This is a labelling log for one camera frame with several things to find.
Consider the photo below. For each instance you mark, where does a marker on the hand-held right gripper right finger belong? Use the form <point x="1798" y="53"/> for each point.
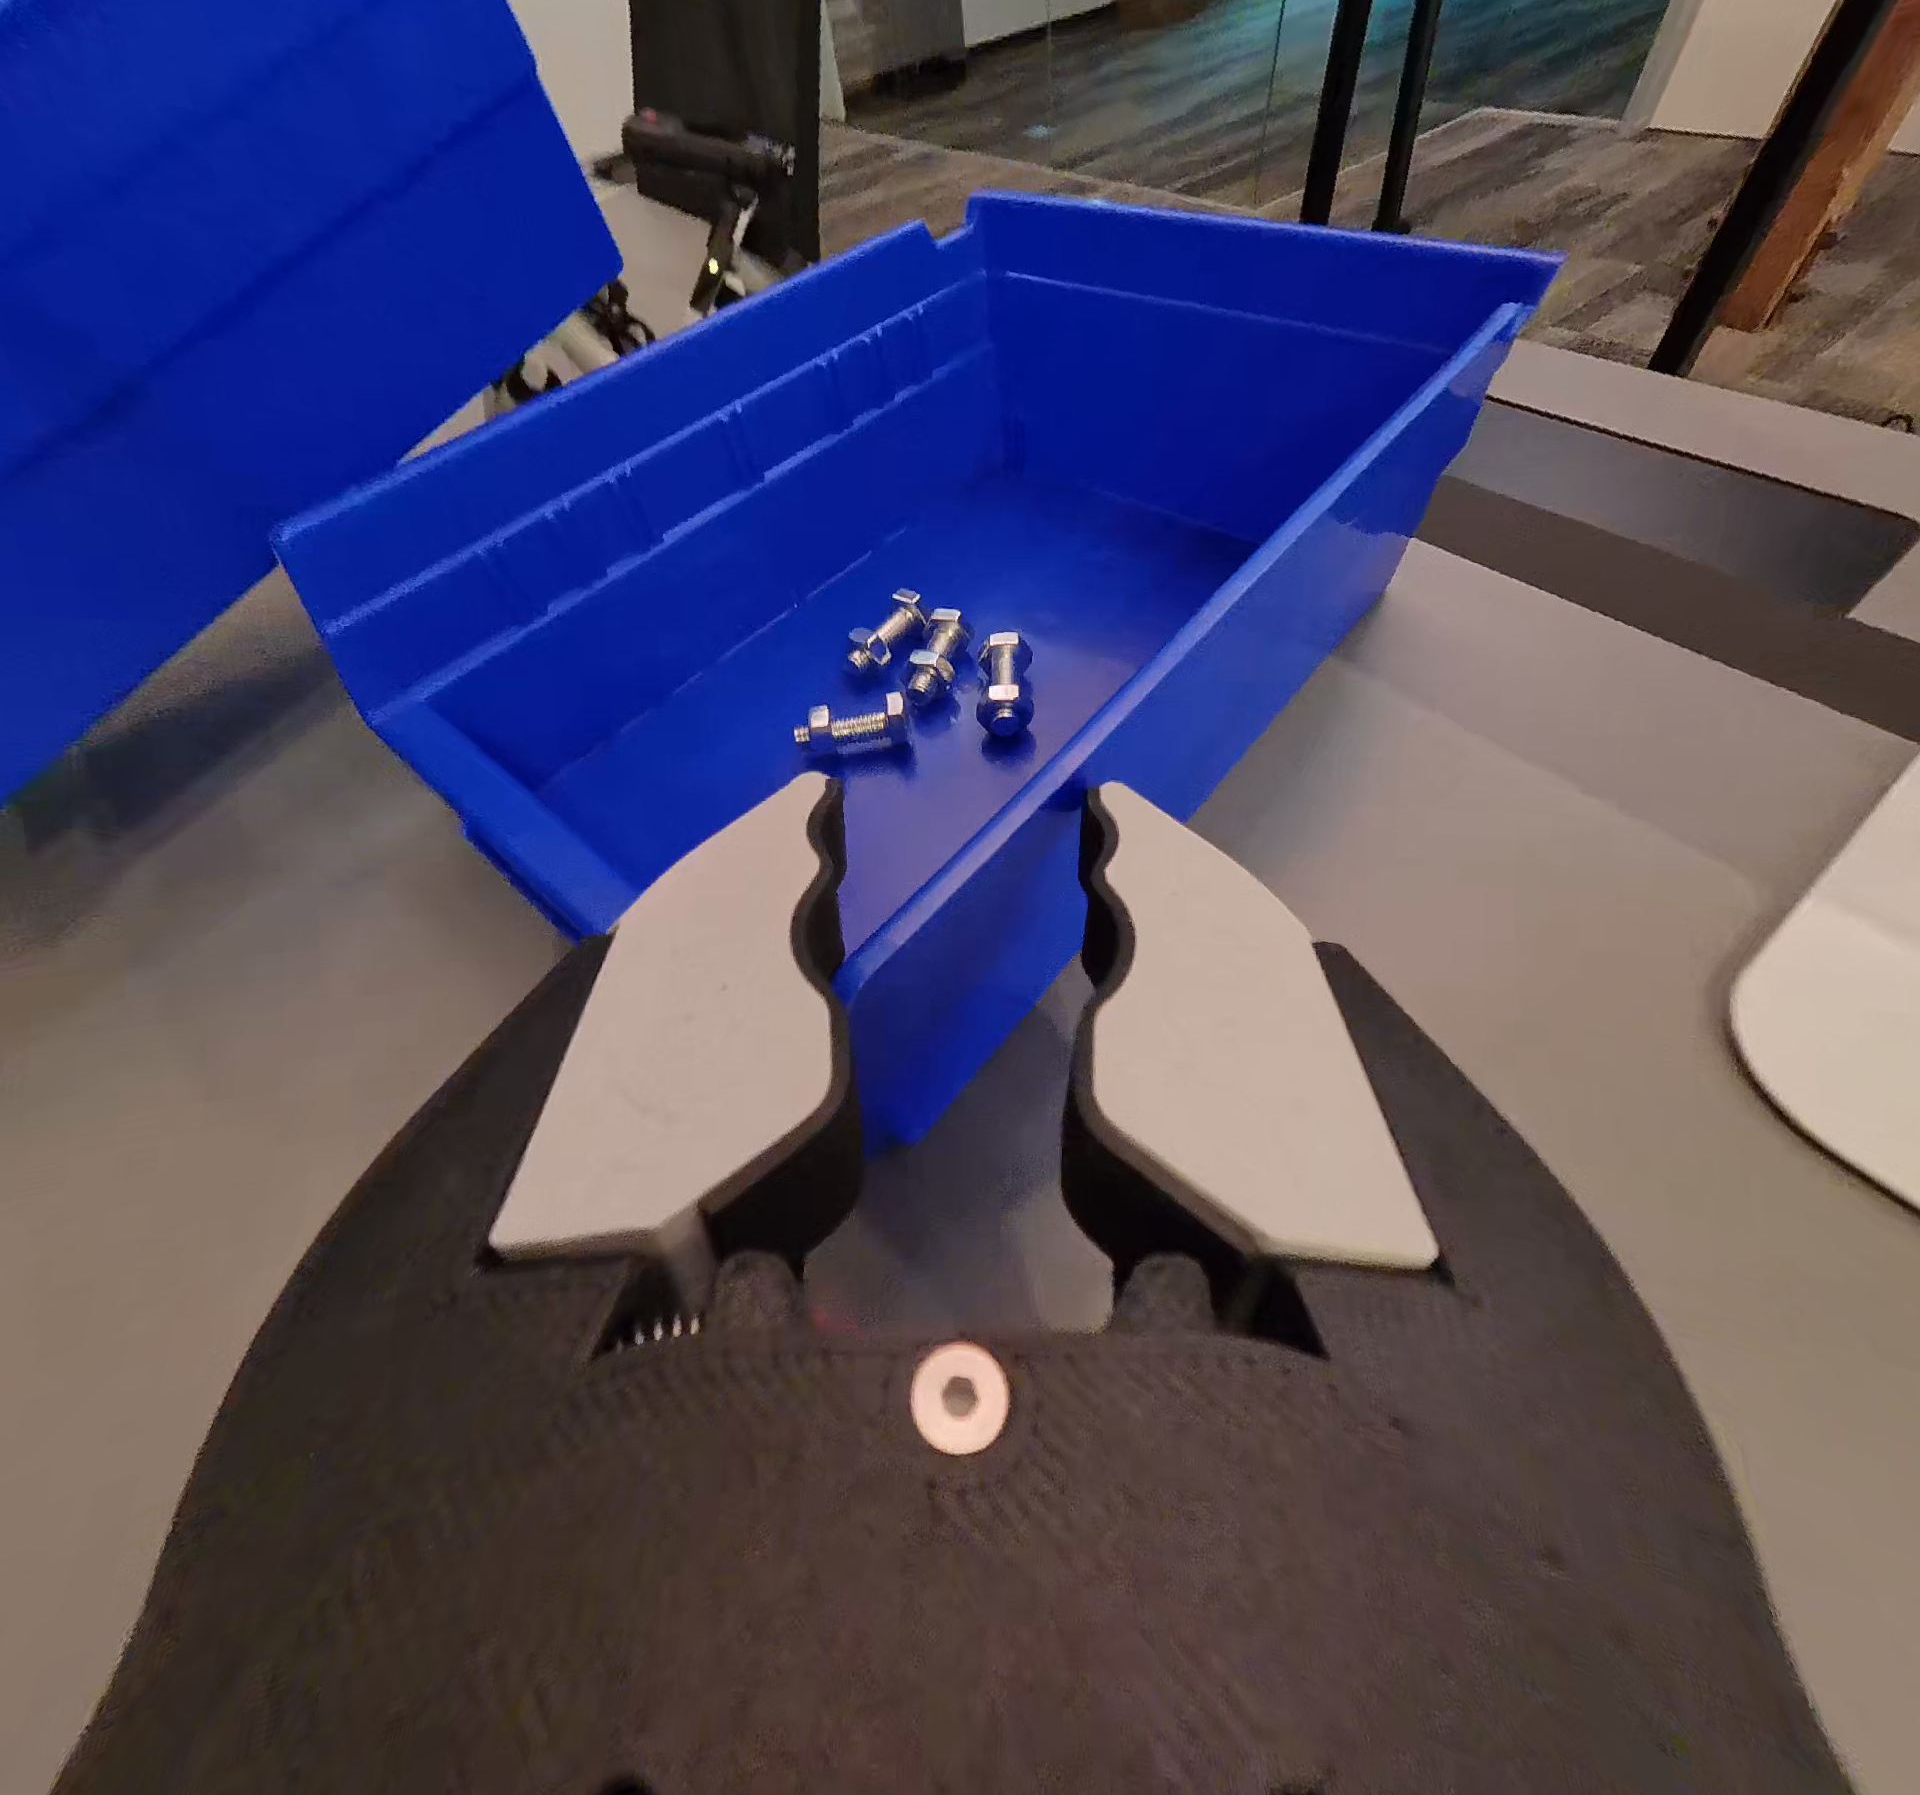
<point x="1244" y="1074"/>

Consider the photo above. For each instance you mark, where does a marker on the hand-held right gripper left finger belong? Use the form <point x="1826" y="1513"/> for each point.
<point x="676" y="1060"/>

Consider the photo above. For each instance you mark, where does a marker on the steel hex bolt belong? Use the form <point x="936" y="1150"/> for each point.
<point x="863" y="727"/>
<point x="888" y="627"/>
<point x="1001" y="669"/>
<point x="937" y="650"/>

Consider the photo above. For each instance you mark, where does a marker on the long blue plastic bin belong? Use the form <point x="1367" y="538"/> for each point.
<point x="1199" y="416"/>
<point x="225" y="251"/>

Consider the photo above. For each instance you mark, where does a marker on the grey desk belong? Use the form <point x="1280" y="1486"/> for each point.
<point x="1501" y="926"/>

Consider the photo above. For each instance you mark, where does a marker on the clear sign stand white base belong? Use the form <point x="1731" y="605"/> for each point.
<point x="1846" y="1000"/>

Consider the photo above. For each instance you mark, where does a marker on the grey table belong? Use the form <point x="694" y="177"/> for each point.
<point x="644" y="228"/>

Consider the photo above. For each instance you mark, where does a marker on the black controller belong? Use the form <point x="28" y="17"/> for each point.
<point x="691" y="160"/>

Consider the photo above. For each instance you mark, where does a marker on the grey bench seat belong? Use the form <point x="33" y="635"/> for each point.
<point x="900" y="11"/>

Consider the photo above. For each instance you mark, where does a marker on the wooden support post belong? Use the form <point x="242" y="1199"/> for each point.
<point x="1830" y="147"/>

